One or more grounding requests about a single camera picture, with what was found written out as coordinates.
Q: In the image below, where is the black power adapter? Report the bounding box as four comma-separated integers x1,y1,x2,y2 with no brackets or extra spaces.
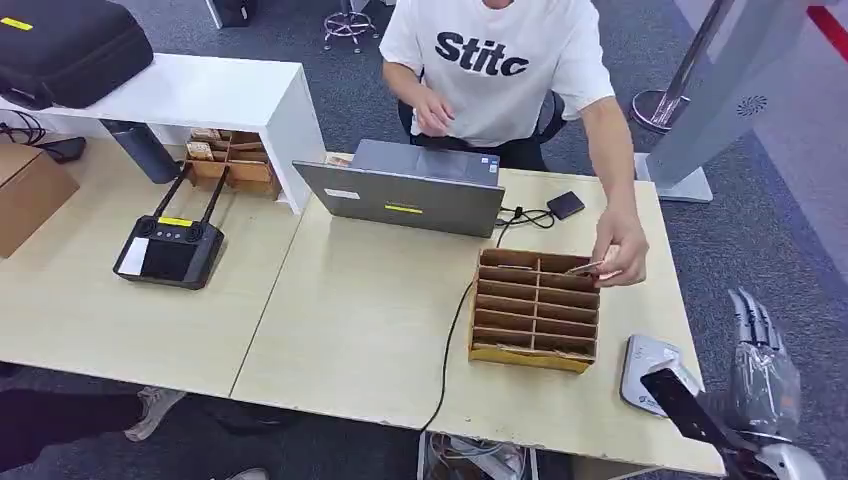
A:
39,136,88,166

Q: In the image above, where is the dark grey flask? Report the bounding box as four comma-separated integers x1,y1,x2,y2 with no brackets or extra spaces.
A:
100,119,182,186

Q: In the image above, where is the wooden box with cards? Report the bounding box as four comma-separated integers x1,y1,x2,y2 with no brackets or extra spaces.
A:
183,128,284,200

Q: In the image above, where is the small black external drive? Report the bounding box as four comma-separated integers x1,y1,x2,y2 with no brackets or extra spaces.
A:
545,190,587,221

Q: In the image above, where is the black remote controller with antennas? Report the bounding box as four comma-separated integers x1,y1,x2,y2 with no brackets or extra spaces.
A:
111,162,231,291

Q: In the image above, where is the black cabinet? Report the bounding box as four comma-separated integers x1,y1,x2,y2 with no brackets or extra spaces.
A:
203,0,256,30

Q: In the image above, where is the grey kiosk stand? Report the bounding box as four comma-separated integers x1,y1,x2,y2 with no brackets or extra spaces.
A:
632,0,817,204

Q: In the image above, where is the chrome stanchion post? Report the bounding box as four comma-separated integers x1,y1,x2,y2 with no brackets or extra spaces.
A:
629,0,733,136

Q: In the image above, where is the white cable bundle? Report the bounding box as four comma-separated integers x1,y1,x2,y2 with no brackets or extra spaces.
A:
423,433,538,480

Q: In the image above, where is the person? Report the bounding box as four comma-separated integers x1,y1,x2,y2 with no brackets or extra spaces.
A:
380,0,651,289

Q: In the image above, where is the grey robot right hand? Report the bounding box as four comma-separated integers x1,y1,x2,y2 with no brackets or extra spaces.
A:
727,287,804,441

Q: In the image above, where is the wooden divider box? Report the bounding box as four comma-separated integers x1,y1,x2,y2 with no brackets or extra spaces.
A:
467,247,602,376

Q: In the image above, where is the grey white card reader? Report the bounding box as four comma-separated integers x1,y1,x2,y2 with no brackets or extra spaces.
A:
619,333,705,419

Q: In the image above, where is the person's left hand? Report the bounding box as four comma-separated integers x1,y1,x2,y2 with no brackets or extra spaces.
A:
590,203,651,289

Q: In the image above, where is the long black cable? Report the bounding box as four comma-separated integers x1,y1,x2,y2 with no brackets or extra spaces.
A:
418,206,556,435

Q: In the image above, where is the person's right hand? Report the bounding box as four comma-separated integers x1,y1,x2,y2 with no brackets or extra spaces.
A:
409,86,458,139

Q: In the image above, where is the black leg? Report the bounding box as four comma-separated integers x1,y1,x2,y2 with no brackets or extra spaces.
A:
0,388,150,474

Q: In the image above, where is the thin black cable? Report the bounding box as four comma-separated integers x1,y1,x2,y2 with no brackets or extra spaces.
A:
0,109,49,148

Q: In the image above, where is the red barrier belt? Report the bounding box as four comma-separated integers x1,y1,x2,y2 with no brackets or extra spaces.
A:
805,5,848,65

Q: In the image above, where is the brown cardboard box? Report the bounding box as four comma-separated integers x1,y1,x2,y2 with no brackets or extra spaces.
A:
0,142,81,260

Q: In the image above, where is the black flat panel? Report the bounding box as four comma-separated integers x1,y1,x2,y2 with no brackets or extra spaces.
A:
639,367,758,456

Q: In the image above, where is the black hard carry case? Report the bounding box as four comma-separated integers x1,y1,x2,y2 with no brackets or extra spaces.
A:
0,0,155,111

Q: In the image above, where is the white desk shelf riser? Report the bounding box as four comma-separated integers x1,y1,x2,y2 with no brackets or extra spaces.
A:
0,53,328,217

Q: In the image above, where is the chrome stool base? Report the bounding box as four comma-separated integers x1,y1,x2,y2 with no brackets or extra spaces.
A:
322,0,381,55

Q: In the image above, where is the grey laptop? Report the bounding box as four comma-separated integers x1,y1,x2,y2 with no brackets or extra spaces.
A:
292,138,507,240

